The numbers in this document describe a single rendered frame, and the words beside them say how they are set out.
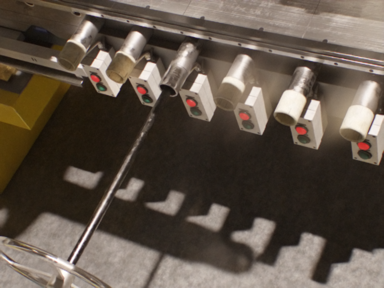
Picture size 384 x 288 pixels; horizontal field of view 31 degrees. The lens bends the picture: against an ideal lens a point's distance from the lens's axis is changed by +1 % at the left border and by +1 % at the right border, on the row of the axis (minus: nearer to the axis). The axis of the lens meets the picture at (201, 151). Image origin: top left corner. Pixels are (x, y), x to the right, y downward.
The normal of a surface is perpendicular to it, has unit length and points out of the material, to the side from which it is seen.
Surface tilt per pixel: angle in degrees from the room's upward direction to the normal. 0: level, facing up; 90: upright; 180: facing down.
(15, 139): 90
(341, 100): 90
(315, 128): 90
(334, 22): 0
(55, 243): 0
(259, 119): 90
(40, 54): 0
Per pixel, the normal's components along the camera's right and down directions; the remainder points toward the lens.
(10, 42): -0.23, -0.52
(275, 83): -0.41, 0.82
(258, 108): 0.88, 0.25
